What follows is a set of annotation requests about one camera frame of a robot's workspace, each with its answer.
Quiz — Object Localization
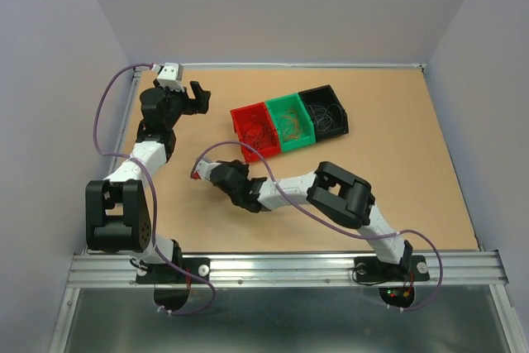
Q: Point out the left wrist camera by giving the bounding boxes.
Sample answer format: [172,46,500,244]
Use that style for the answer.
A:
[153,63,184,92]

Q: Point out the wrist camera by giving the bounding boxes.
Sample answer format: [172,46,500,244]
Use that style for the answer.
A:
[191,158,219,181]
[153,63,184,92]

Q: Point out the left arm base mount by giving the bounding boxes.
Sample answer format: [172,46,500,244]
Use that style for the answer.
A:
[136,256,211,284]

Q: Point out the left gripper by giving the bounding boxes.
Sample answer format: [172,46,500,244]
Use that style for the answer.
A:
[153,79,210,130]

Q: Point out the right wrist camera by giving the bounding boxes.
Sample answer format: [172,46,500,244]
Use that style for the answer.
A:
[191,158,219,181]

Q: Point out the grey wire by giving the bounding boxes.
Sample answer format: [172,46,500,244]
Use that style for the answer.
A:
[312,103,344,133]

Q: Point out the red plastic bin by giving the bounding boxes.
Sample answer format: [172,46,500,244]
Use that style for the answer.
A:
[230,102,281,158]

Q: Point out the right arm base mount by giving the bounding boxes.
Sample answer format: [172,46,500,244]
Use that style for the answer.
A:
[352,255,431,284]

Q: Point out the orange wire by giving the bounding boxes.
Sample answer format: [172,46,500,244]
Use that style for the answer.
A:
[275,107,309,143]

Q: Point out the black plastic bin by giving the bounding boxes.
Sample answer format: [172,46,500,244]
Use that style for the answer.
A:
[298,84,349,142]

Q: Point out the green plastic bin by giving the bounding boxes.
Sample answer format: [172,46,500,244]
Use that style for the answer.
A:
[265,93,316,152]

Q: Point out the aluminium frame rail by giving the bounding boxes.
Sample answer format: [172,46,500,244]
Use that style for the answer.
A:
[50,67,528,352]

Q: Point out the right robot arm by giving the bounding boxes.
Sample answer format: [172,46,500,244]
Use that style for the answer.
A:
[201,160,412,279]

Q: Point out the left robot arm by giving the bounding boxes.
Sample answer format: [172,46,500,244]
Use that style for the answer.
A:
[85,81,211,282]

